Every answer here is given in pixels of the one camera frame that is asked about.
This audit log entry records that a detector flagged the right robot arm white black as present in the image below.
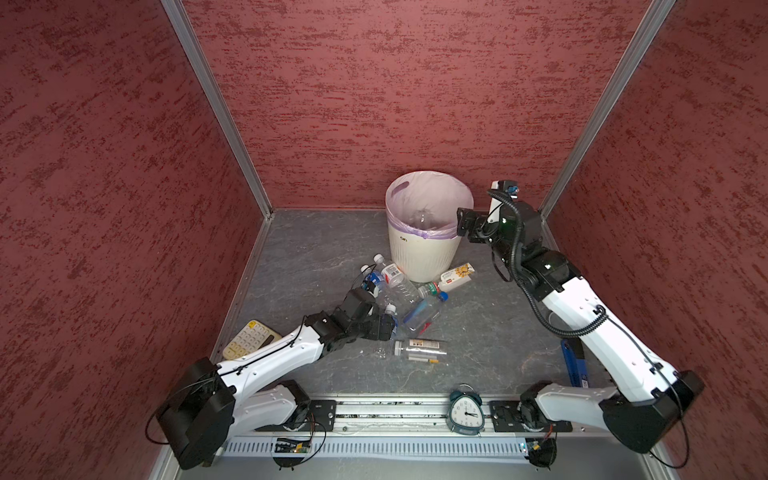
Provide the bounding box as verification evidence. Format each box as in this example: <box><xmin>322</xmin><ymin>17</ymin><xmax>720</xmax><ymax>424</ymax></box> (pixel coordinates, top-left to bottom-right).
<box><xmin>457</xmin><ymin>189</ymin><xmax>704</xmax><ymax>454</ymax></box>

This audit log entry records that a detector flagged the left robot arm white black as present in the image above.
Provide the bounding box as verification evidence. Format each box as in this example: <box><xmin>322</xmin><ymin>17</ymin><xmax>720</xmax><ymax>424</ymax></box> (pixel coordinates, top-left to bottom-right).
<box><xmin>153</xmin><ymin>287</ymin><xmax>396</xmax><ymax>470</ymax></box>

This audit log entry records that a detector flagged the purple bin liner bag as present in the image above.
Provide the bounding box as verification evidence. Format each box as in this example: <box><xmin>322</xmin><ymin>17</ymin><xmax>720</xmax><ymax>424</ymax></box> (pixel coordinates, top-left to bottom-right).
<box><xmin>385</xmin><ymin>171</ymin><xmax>474</xmax><ymax>240</ymax></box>

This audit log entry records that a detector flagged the white ribbed waste bin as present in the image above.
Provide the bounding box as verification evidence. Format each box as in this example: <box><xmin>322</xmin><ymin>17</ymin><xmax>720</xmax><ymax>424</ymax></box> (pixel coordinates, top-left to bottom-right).
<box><xmin>388</xmin><ymin>224</ymin><xmax>461</xmax><ymax>283</ymax></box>

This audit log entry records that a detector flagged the white red label bottle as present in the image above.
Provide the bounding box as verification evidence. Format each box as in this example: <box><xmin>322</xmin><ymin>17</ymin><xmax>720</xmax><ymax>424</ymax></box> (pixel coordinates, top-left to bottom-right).
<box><xmin>373</xmin><ymin>254</ymin><xmax>422</xmax><ymax>308</ymax></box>

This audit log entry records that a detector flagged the clear tube white label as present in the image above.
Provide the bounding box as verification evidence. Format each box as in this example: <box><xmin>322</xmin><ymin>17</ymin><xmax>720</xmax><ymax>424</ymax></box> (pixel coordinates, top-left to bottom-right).
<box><xmin>394</xmin><ymin>338</ymin><xmax>448</xmax><ymax>360</ymax></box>

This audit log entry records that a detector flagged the beige calculator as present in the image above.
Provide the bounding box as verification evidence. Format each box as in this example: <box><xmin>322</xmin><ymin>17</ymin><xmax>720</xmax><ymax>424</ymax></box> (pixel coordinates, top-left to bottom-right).
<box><xmin>222</xmin><ymin>320</ymin><xmax>282</xmax><ymax>360</ymax></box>

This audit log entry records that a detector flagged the clear tube yellow tip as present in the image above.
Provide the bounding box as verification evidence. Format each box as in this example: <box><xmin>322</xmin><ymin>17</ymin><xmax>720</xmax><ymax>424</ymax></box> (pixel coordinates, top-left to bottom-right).
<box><xmin>407</xmin><ymin>355</ymin><xmax>441</xmax><ymax>364</ymax></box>

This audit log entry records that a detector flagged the green label clear bottle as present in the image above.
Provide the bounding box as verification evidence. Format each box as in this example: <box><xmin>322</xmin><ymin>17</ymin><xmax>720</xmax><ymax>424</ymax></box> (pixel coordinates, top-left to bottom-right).
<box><xmin>418</xmin><ymin>282</ymin><xmax>449</xmax><ymax>302</ymax></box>

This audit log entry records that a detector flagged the green alarm clock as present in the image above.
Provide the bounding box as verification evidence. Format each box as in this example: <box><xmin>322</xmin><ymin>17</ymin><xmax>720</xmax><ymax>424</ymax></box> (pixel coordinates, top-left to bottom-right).
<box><xmin>446</xmin><ymin>383</ymin><xmax>485</xmax><ymax>436</ymax></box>

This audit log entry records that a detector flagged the blue tool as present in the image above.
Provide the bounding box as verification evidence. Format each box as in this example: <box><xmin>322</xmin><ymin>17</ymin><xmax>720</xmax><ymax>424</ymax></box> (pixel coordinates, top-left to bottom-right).
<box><xmin>561</xmin><ymin>338</ymin><xmax>589</xmax><ymax>388</ymax></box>

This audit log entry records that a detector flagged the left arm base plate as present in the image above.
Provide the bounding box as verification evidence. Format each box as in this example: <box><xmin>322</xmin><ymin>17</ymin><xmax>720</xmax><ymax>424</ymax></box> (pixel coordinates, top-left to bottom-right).
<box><xmin>298</xmin><ymin>400</ymin><xmax>338</xmax><ymax>432</ymax></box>

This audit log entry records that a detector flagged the aluminium rail frame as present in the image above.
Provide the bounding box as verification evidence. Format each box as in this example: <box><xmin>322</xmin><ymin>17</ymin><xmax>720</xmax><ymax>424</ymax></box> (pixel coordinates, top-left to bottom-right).
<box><xmin>146</xmin><ymin>392</ymin><xmax>679</xmax><ymax>480</ymax></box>

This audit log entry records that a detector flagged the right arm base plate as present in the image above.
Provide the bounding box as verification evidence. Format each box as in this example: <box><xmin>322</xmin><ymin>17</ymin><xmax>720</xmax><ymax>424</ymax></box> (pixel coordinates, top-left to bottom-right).
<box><xmin>487</xmin><ymin>400</ymin><xmax>573</xmax><ymax>434</ymax></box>

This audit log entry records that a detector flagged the right corner aluminium post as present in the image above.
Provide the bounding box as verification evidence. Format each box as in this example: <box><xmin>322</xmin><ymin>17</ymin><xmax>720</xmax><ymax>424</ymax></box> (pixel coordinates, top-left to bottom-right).
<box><xmin>540</xmin><ymin>1</ymin><xmax>675</xmax><ymax>222</ymax></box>

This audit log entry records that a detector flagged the corner aluminium post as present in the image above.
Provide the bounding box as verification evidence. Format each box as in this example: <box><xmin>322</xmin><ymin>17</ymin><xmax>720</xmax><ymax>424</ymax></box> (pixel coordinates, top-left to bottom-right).
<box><xmin>160</xmin><ymin>0</ymin><xmax>274</xmax><ymax>220</ymax></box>
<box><xmin>540</xmin><ymin>1</ymin><xmax>675</xmax><ymax>222</ymax></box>

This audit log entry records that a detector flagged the left corner aluminium post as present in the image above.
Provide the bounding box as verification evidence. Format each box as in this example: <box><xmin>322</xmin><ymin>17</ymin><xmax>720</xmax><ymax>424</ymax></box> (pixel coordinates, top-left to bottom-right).
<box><xmin>160</xmin><ymin>0</ymin><xmax>274</xmax><ymax>220</ymax></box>

